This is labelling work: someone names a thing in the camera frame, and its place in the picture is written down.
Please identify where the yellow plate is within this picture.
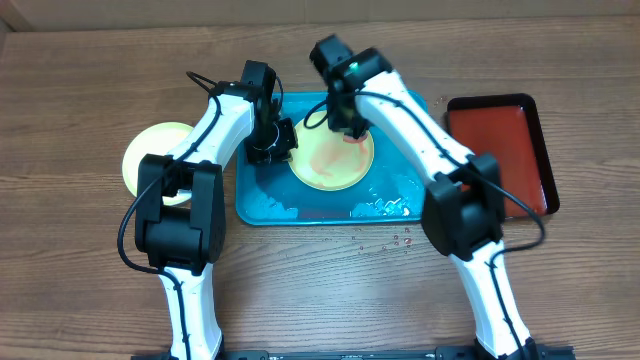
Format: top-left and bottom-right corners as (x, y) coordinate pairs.
(121, 122), (192, 197)
(289, 121), (375, 191)

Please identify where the teal plastic tray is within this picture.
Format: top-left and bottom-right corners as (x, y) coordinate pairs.
(235, 92), (424, 226)

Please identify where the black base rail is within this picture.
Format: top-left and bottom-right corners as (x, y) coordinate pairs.
(131, 345), (576, 360)

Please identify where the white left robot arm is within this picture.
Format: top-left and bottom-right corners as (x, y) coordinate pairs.
(121, 82), (297, 359)

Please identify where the red black tray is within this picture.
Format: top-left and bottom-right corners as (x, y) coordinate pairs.
(446, 93), (560, 216)

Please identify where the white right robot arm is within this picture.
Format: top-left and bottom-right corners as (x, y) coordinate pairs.
(310, 45), (538, 359)

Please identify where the orange green sponge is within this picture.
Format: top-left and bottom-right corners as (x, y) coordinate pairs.
(342, 133), (369, 144)

